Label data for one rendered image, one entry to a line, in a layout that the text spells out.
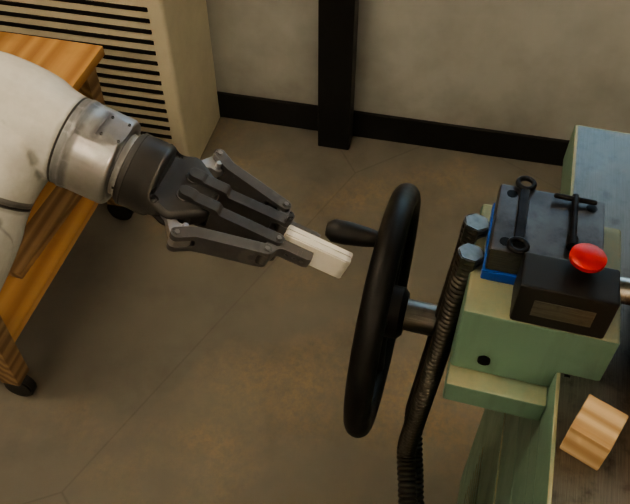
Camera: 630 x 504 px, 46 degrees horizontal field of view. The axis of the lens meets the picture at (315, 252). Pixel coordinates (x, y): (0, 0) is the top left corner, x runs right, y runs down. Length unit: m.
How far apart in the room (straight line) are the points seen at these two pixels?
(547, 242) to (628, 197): 0.24
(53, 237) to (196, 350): 0.43
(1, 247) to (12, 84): 0.15
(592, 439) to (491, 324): 0.12
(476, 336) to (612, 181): 0.30
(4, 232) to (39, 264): 1.07
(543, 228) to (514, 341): 0.10
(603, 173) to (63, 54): 1.25
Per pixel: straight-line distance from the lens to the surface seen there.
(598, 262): 0.65
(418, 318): 0.83
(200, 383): 1.76
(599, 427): 0.66
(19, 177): 0.74
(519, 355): 0.71
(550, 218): 0.71
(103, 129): 0.72
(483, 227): 0.72
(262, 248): 0.71
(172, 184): 0.73
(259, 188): 0.76
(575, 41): 2.09
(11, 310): 1.76
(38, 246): 1.84
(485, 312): 0.67
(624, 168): 0.94
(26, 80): 0.74
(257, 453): 1.66
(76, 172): 0.72
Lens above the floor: 1.49
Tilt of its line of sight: 49 degrees down
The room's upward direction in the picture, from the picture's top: straight up
